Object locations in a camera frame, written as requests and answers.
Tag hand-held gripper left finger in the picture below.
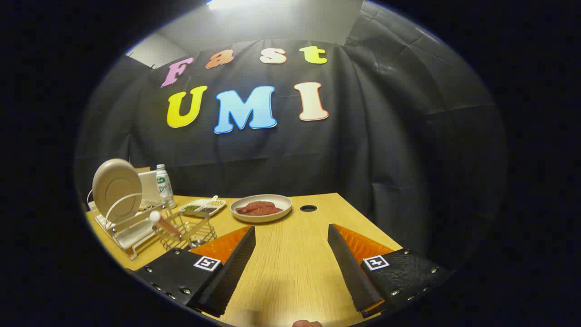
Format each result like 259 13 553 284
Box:
134 226 256 317

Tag red meat slices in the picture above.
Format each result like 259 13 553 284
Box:
236 201 283 216

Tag white green label bottle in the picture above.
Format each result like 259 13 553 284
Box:
156 164 177 209

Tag beige round plate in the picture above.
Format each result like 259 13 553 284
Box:
92 159 143 223

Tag white divided dish with beans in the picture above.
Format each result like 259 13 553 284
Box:
179 196 226 218

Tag white toaster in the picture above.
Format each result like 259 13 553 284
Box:
136 170 162 205

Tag beige plate with meat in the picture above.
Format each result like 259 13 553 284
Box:
230 194 293 223

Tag white wire dish rack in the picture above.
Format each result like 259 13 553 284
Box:
86 182 182 260

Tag metal wire basket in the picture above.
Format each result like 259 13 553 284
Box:
157 211 217 252

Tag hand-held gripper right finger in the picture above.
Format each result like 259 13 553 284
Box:
328 224 452 317

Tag black backdrop cloth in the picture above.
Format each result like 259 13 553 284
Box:
75 2 507 268

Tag wooden handled spoon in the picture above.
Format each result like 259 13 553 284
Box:
149 211 182 238

